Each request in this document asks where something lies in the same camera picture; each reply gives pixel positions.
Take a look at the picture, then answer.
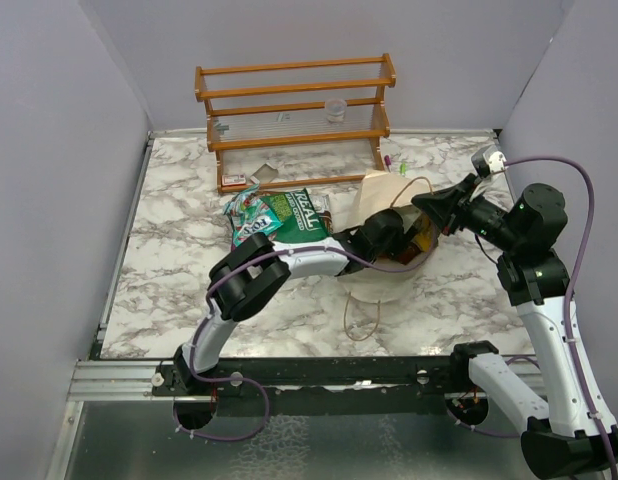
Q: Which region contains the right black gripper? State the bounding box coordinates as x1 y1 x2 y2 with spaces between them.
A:
412 172 523 252

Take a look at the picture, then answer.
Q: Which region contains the beige paper bag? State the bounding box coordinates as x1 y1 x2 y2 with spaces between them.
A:
333 170 437 307

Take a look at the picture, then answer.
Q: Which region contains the brown snack bag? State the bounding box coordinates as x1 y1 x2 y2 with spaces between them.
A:
310 194 333 234

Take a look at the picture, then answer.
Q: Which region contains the green snack packet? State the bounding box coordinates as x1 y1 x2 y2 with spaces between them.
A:
260 189 331 244

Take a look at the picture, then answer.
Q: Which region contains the teal snack packet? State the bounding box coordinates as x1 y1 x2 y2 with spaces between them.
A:
223 184 283 249

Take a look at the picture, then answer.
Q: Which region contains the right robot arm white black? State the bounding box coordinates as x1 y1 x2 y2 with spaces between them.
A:
412 174 618 479

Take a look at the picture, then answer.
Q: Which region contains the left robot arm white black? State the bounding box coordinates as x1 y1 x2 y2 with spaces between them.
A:
174 209 409 395

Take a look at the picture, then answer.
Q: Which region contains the red orange snack packet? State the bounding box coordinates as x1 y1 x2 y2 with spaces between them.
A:
385 214 437 265

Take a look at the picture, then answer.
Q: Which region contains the clear plastic jar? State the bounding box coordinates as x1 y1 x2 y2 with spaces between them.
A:
324 98 347 124

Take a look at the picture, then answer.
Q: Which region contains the wooden orange shelf rack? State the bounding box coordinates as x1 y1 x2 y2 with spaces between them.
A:
194 53 397 194

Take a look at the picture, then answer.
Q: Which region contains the small red white box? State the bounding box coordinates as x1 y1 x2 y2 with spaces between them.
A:
222 174 247 187

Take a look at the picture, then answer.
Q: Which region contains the teal clip on shelf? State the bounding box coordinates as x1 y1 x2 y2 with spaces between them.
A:
213 118 229 135

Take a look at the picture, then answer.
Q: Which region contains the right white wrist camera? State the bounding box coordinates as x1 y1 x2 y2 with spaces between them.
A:
471 145 506 197

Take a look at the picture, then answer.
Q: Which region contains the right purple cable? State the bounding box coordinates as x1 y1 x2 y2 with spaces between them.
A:
453 155 618 479

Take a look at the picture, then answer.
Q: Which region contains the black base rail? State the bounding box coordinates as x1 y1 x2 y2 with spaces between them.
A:
153 342 510 417

